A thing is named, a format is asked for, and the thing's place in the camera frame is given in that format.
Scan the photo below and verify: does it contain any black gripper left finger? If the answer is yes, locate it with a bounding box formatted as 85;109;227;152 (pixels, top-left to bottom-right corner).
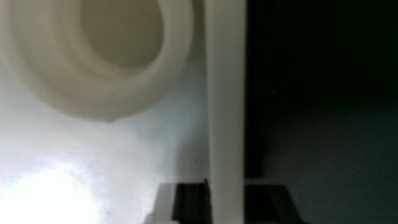
171;182;211;224

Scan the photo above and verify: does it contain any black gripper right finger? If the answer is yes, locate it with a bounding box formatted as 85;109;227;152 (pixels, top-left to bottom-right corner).
243;185;306;224

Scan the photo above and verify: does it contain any white square tabletop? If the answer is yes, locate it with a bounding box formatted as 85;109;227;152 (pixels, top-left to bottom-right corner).
0;0;247;224

